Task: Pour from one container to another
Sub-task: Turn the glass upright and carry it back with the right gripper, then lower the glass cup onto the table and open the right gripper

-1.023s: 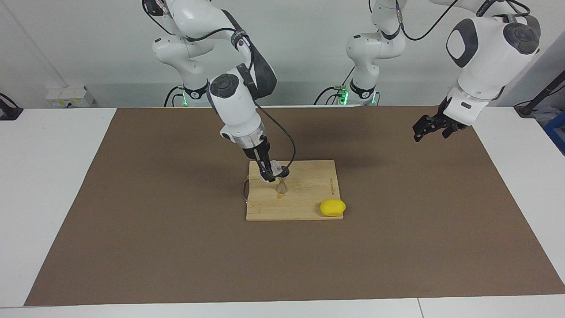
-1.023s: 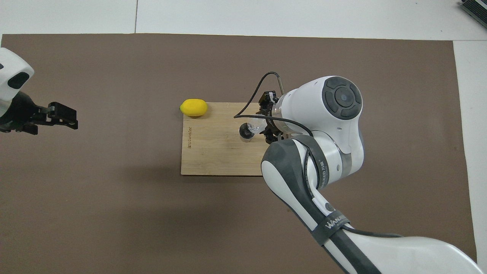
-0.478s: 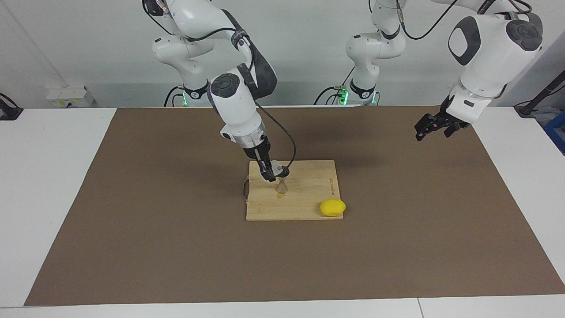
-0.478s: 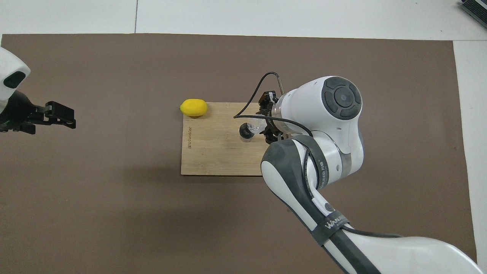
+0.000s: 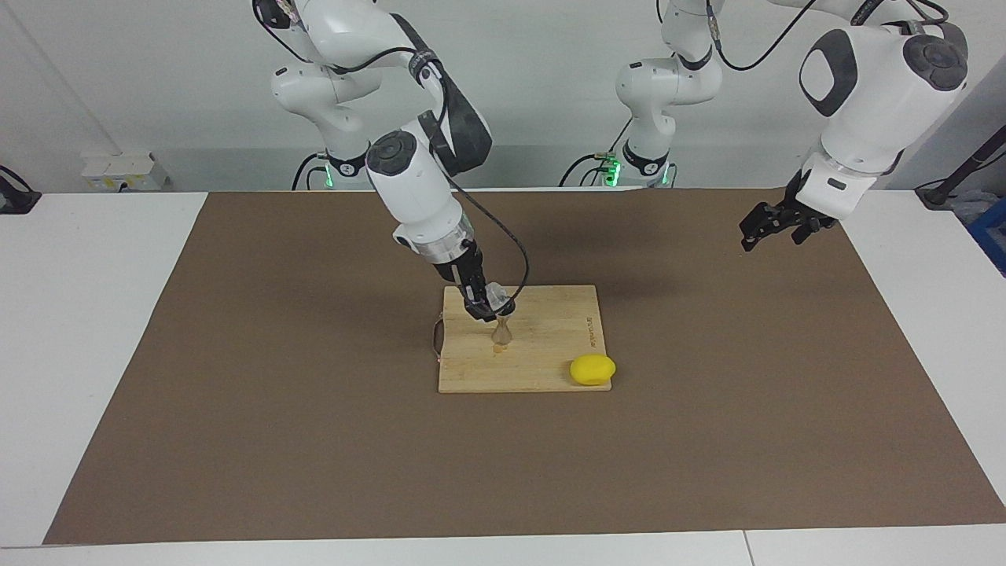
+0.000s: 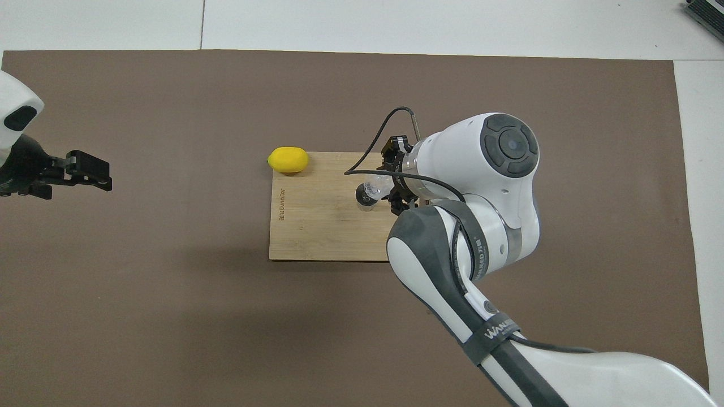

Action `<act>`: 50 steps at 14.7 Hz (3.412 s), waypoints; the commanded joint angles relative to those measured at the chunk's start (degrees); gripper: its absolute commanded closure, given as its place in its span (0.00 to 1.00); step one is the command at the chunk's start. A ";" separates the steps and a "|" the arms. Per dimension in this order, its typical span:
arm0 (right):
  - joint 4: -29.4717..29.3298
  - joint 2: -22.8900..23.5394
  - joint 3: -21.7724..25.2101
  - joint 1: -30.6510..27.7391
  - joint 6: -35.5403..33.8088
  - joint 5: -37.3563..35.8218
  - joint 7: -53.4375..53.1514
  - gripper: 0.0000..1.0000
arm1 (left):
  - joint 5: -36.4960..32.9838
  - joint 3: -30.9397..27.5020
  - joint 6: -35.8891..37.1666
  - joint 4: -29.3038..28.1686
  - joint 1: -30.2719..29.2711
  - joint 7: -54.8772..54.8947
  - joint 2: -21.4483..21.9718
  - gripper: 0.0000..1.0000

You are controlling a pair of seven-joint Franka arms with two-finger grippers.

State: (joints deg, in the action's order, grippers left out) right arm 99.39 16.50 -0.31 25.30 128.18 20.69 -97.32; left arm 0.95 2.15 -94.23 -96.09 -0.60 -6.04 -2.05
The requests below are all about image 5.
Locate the blue box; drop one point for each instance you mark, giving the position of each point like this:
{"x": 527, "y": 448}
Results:
{"x": 992, "y": 244}

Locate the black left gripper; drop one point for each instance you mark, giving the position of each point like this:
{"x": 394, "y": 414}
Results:
{"x": 798, "y": 206}

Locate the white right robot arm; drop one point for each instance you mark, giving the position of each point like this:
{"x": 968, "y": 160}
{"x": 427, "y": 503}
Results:
{"x": 416, "y": 189}

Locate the bamboo cutting board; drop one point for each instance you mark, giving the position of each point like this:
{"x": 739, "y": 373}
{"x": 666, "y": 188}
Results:
{"x": 542, "y": 346}

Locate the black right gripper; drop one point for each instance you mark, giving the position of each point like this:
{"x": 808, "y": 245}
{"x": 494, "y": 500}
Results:
{"x": 462, "y": 266}

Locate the yellow lemon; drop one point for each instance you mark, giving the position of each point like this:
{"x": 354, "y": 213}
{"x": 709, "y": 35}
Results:
{"x": 592, "y": 369}

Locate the black table clamp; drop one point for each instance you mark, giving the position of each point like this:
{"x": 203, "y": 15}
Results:
{"x": 16, "y": 196}

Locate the black slanted stand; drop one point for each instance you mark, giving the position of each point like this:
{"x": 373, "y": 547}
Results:
{"x": 967, "y": 169}

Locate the steel double jigger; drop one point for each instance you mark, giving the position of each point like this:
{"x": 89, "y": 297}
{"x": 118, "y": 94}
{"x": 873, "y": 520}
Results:
{"x": 501, "y": 334}

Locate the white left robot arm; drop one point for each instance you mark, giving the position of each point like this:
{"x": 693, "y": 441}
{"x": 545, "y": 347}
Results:
{"x": 872, "y": 102}

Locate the brown table mat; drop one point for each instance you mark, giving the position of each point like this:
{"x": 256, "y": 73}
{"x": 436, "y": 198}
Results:
{"x": 503, "y": 456}

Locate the clear glass cup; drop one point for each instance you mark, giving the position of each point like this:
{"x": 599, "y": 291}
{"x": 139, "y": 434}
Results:
{"x": 500, "y": 299}

